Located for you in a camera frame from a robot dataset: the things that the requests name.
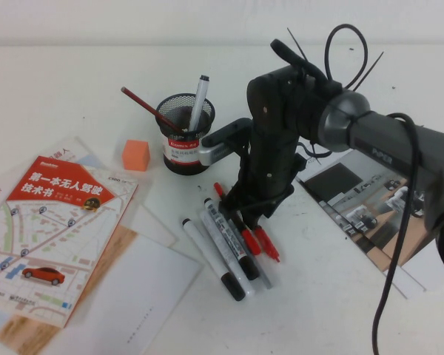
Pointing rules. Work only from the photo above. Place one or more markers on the grey pen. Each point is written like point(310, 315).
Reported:
point(265, 280)

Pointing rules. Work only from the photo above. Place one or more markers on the red gel pen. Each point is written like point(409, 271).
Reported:
point(268, 247)

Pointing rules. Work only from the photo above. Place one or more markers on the red pencil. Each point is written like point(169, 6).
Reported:
point(140, 102)

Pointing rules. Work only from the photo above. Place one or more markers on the black zip tie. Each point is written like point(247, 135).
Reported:
point(297, 46)
point(368, 70)

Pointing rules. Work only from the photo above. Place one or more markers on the labelled white marker black cap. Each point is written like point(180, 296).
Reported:
point(225, 236)

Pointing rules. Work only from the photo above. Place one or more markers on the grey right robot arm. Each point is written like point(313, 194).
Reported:
point(392, 155)

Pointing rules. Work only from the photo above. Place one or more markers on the orange map cover book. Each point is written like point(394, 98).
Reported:
point(59, 229)

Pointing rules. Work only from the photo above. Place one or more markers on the robot photo brochure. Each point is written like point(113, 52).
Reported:
point(355, 207)
point(407, 283)

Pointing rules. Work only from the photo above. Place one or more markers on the white marker with black tip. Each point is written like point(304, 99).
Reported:
point(200, 96)

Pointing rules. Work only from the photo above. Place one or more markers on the plain white booklet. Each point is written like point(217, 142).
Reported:
point(151, 288)

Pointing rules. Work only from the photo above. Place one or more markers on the black pen with red caps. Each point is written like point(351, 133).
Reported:
point(251, 242)

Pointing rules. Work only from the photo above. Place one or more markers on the black mesh pen holder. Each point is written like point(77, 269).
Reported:
point(181, 162)

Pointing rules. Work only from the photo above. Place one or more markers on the plain white marker black cap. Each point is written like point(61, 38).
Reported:
point(207, 255)

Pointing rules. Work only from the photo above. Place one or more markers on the wood print brochure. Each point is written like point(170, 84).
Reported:
point(22, 333)

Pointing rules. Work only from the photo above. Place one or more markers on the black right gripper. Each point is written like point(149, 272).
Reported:
point(270, 148)

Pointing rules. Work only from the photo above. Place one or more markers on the white brochure with red print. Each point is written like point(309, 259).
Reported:
point(64, 151)

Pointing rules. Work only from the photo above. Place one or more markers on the orange foam cube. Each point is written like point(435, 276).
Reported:
point(135, 157)

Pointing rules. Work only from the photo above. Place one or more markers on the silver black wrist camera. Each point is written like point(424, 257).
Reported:
point(222, 148)

